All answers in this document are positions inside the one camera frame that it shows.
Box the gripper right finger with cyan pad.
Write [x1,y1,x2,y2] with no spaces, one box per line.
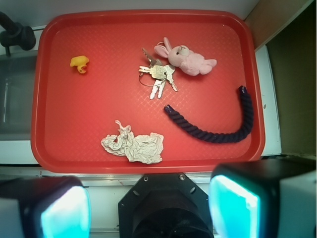
[209,157,317,238]

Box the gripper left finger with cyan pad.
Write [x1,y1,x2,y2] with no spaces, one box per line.
[0,177,91,238]

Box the yellow rubber duck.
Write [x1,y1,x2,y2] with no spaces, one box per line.
[70,55,89,74]

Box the crumpled white paper towel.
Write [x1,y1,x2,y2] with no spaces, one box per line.
[101,120,164,165]

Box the red plastic tray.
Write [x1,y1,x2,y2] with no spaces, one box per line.
[31,10,265,174]

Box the grey metal sink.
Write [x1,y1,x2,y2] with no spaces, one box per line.
[0,55,37,141]

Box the pink plush bunny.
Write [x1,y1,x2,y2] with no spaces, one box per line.
[154,37,217,76]

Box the silver key bunch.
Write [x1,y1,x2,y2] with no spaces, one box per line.
[138,48,179,100]

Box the dark purple rope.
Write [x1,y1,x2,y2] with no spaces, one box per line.
[163,85,254,144]

